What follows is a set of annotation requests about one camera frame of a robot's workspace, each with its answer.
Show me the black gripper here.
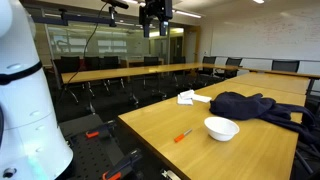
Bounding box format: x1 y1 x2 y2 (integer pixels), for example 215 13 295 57
138 0 174 39

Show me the orange capped pen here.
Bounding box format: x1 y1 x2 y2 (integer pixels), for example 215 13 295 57
173 128 194 144

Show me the white bowl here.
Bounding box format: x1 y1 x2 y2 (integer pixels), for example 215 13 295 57
203 116 241 143

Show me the long ceiling light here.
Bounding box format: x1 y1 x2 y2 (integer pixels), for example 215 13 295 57
173 9 203 20

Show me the long wooden conference table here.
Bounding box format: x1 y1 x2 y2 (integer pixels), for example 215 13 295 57
60 62 242 85

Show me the black mesh office chair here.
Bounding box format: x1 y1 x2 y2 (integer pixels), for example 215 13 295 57
270 59 301 74
195 55 218 85
214 56 244 81

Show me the white crumpled paper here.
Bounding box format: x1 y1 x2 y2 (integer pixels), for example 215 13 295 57
176 88 213 107

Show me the black overhead boom bar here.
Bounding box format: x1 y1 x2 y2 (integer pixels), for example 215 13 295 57
32 7 118 28

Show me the black orange clamp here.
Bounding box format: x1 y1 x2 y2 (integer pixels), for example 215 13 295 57
101 148 143 180
85 120 117 140

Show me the dark navy jacket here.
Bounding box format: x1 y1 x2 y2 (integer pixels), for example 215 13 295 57
208 91 320 145

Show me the black camera on mount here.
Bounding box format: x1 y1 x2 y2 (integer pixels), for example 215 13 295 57
101 0 130 10

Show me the black camera cable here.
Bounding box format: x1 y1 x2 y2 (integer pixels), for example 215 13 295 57
54 2 110 114

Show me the wall whiteboard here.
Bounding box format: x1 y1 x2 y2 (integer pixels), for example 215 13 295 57
209 9 320 63

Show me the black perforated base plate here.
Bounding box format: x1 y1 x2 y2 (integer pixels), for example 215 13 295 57
57 113 145 180

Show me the silver metal bracket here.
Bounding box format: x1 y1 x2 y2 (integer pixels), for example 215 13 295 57
160 168 182 180

